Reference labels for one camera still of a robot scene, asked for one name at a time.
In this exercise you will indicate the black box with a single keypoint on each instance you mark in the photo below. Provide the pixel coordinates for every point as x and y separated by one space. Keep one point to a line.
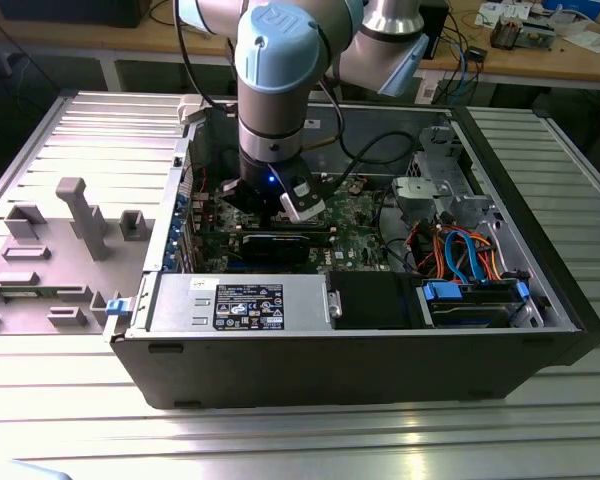
70 12

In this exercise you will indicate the brown coil device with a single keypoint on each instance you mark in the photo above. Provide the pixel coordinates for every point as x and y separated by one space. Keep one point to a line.
504 35

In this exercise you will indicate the grey parts rack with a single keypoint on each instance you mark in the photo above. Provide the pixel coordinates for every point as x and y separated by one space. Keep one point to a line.
55 280

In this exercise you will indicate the small black adapter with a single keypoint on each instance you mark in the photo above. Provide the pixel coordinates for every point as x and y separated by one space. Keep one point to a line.
477 54

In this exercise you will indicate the green motherboard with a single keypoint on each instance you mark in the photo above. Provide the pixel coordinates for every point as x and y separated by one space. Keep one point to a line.
360 235

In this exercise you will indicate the black graphics card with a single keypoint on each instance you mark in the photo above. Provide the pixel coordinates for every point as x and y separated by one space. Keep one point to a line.
275 250

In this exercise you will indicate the black desktop device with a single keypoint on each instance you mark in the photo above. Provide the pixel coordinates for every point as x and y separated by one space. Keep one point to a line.
440 25

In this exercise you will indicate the grey metal drive cage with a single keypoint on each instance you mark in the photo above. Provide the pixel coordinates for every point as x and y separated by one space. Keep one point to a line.
420 192

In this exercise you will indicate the wooden workbench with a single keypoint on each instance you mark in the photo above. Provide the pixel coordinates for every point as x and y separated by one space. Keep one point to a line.
105 40

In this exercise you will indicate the white case latch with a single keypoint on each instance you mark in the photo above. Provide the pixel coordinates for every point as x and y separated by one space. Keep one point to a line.
190 107

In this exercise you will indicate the blue case latch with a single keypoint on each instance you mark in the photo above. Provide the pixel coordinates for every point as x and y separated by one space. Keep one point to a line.
117 307

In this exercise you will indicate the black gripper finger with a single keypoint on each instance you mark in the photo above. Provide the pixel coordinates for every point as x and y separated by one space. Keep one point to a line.
245 197

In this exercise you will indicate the coin battery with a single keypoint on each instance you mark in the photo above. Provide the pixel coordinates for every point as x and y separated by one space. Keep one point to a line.
357 186

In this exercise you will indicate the grey device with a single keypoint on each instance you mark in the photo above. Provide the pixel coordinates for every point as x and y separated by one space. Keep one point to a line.
537 35

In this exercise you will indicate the black PC case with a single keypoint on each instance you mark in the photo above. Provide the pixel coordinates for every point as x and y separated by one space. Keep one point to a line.
330 370

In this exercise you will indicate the grey power supply unit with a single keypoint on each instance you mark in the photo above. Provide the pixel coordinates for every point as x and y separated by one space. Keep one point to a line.
180 305

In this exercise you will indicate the hard disk in blue carrier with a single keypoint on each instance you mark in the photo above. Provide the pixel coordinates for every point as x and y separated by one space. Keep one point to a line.
467 312

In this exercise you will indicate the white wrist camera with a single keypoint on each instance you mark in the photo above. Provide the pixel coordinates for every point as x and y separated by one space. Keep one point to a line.
305 207

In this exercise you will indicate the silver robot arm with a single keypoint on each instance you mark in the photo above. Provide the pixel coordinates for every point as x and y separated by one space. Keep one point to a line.
275 115

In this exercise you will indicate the white papers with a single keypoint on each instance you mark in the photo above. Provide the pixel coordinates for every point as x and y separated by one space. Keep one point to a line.
592 41

